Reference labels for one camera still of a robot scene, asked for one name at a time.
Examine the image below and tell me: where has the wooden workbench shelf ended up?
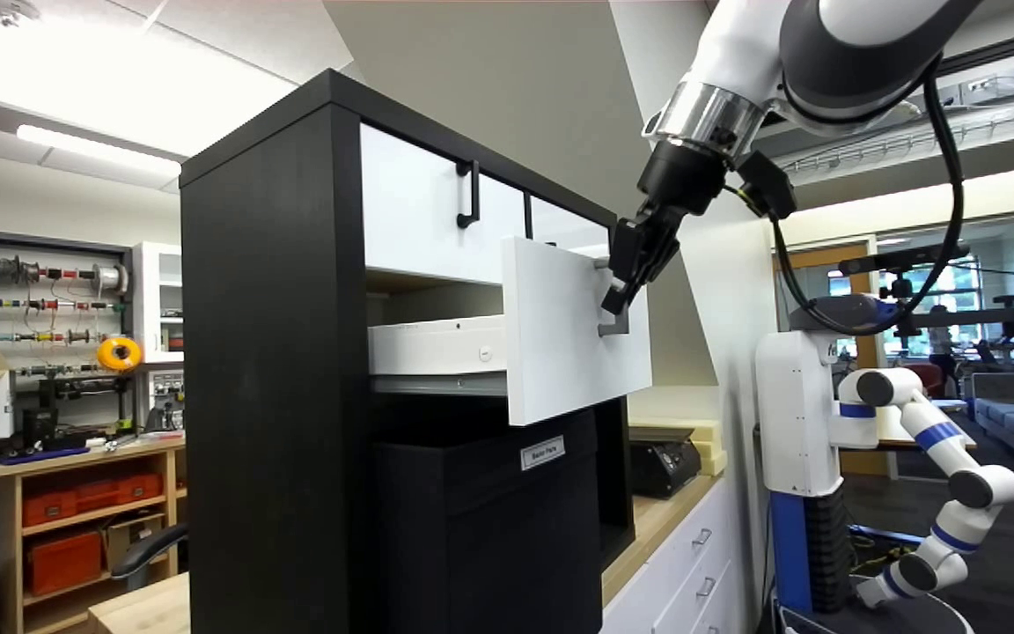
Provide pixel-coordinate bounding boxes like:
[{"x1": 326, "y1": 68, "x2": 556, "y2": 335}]
[{"x1": 0, "y1": 432, "x2": 191, "y2": 634}]

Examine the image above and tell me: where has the black white drawer cabinet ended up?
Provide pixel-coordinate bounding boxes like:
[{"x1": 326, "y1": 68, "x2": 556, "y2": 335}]
[{"x1": 176, "y1": 68, "x2": 656, "y2": 634}]

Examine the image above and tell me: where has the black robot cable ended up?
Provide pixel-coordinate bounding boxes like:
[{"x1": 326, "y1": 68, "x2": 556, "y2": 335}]
[{"x1": 769, "y1": 68, "x2": 969, "y2": 337}]

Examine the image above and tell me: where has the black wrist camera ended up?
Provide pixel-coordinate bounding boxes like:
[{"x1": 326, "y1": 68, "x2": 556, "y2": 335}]
[{"x1": 735, "y1": 151, "x2": 803, "y2": 226}]

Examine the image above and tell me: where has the yellow reel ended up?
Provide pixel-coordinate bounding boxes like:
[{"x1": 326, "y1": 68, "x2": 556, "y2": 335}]
[{"x1": 96, "y1": 335, "x2": 147, "y2": 382}]

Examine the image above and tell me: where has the large red bin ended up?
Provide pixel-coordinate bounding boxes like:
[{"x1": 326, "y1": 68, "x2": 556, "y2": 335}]
[{"x1": 21, "y1": 529, "x2": 109, "y2": 599}]

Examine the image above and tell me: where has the light wooden board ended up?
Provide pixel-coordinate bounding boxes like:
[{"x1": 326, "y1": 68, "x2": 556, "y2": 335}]
[{"x1": 83, "y1": 572, "x2": 192, "y2": 634}]

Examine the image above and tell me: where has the grey tool pegboard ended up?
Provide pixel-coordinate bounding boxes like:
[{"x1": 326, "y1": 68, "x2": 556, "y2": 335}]
[{"x1": 0, "y1": 226, "x2": 142, "y2": 444}]

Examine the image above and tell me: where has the silver drawer handle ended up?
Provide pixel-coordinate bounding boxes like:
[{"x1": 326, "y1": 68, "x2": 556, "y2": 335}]
[{"x1": 596, "y1": 304, "x2": 635, "y2": 342}]

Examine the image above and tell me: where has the white blue mobile robot body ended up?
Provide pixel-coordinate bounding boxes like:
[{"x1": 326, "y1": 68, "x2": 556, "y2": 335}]
[{"x1": 750, "y1": 327, "x2": 852, "y2": 620}]

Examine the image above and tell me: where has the small red bin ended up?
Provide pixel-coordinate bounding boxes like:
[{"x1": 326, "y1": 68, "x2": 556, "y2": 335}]
[
  {"x1": 21, "y1": 485, "x2": 81, "y2": 529},
  {"x1": 115, "y1": 470, "x2": 170, "y2": 507}
]

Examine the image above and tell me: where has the long ceiling light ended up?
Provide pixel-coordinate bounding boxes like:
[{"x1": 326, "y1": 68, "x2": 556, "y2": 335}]
[{"x1": 9, "y1": 120, "x2": 184, "y2": 185}]

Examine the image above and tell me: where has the black device on counter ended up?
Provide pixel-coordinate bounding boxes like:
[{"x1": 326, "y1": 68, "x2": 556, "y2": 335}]
[{"x1": 628, "y1": 422, "x2": 703, "y2": 500}]

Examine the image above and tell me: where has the white label sticker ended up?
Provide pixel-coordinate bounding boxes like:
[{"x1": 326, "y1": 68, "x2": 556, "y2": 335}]
[{"x1": 519, "y1": 432, "x2": 569, "y2": 477}]

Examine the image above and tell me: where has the white drawer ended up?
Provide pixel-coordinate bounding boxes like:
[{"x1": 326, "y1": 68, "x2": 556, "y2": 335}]
[
  {"x1": 363, "y1": 237, "x2": 656, "y2": 431},
  {"x1": 360, "y1": 120, "x2": 533, "y2": 290}
]

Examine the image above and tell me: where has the wood countertop with white drawers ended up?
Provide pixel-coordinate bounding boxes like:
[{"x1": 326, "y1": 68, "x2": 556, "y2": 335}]
[{"x1": 596, "y1": 462, "x2": 748, "y2": 634}]

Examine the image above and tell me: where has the white closed drawer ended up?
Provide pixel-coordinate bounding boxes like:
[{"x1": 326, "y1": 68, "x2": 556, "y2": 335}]
[{"x1": 360, "y1": 120, "x2": 533, "y2": 290}]

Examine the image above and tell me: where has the black lower drawer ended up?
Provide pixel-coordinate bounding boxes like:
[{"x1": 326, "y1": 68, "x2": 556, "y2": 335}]
[{"x1": 366, "y1": 408, "x2": 606, "y2": 634}]

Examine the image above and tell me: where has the black drawer handle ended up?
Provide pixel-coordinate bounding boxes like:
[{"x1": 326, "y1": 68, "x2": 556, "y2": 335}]
[{"x1": 450, "y1": 160, "x2": 485, "y2": 234}]

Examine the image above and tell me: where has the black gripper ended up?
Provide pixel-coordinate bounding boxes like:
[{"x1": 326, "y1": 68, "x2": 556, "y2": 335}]
[{"x1": 600, "y1": 138, "x2": 734, "y2": 317}]

